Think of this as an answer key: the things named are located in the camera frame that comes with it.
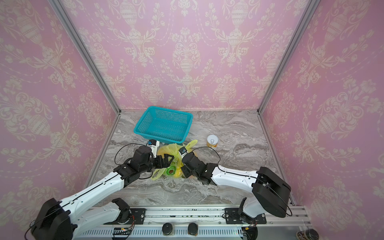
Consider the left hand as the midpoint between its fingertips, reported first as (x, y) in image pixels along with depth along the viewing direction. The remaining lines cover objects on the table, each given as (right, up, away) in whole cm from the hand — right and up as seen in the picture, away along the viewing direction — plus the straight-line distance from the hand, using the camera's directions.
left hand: (169, 158), depth 81 cm
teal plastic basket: (-9, +18, +35) cm, 40 cm away
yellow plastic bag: (+3, -7, +4) cm, 8 cm away
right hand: (+8, -3, +3) cm, 9 cm away
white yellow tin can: (+26, +8, +16) cm, 31 cm away
